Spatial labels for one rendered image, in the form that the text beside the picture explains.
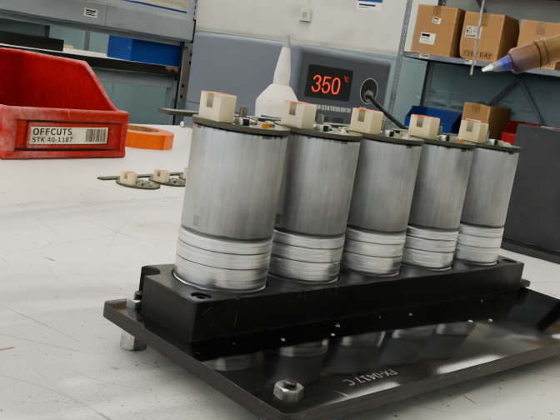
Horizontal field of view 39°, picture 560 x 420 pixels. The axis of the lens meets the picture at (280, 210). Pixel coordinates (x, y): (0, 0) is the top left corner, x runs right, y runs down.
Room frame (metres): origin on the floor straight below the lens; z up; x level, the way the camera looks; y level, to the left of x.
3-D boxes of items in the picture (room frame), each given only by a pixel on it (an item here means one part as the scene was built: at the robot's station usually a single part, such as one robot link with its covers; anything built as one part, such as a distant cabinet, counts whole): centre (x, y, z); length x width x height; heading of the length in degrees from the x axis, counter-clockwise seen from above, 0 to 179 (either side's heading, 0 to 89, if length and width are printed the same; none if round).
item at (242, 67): (0.73, 0.01, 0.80); 0.15 x 0.12 x 0.10; 42
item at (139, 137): (0.62, 0.12, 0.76); 0.06 x 0.06 x 0.01
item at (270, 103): (0.59, 0.01, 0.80); 0.03 x 0.03 x 0.10
